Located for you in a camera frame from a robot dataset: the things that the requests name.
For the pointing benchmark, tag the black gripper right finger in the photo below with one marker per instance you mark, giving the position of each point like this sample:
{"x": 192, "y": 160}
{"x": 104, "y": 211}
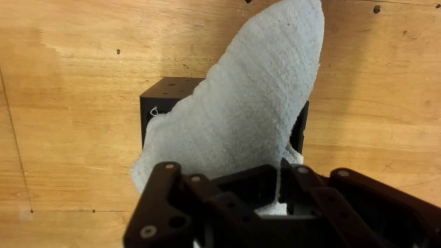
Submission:
{"x": 367, "y": 206}

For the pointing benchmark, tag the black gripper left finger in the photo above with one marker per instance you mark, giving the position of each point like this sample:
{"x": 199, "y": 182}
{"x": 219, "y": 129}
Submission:
{"x": 160, "y": 206}

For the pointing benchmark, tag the white terry cloth towel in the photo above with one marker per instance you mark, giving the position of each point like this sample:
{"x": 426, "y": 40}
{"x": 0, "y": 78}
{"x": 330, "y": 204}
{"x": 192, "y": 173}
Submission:
{"x": 248, "y": 100}

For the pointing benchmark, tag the black perforated box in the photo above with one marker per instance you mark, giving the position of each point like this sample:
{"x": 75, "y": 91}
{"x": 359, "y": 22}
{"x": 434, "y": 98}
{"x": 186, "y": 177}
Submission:
{"x": 167, "y": 91}

